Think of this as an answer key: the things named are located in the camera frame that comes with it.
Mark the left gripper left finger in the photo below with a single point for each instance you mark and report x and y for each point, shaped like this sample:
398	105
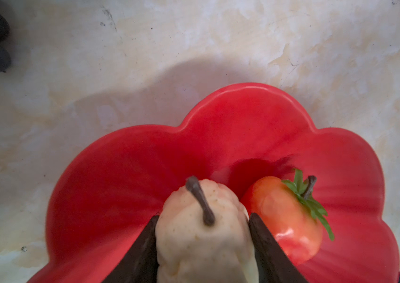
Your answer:
139	265

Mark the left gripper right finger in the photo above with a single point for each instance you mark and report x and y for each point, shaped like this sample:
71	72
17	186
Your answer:
273	264

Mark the red strawberry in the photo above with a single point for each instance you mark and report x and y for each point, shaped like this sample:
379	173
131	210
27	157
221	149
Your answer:
294	218

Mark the cream pear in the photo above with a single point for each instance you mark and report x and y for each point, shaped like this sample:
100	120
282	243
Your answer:
203	236

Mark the red flower-shaped bowl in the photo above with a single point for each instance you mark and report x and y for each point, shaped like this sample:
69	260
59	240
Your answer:
235	136

